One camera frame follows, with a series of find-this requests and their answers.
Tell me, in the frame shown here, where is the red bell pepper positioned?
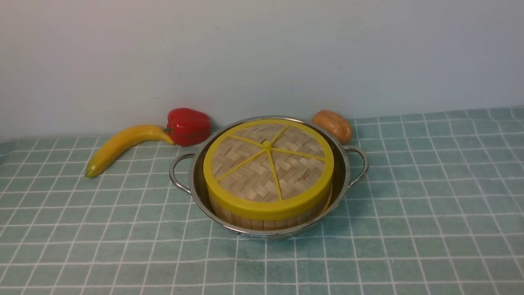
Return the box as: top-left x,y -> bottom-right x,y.
165,108 -> 211,146

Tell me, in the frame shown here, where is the yellow banana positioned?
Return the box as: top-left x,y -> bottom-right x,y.
84,125 -> 174,179

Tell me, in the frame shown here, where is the green checkered tablecloth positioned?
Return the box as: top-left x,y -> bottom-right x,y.
0,106 -> 524,295

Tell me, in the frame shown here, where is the bamboo steamer basket yellow rim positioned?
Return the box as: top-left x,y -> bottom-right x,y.
210,190 -> 332,231

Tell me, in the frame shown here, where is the brown potato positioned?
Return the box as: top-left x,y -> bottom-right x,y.
311,109 -> 354,145

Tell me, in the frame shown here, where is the yellow rimmed woven steamer lid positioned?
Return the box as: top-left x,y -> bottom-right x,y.
203,119 -> 334,222

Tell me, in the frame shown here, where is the stainless steel two-handled pot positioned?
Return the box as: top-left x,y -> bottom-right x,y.
169,116 -> 369,240

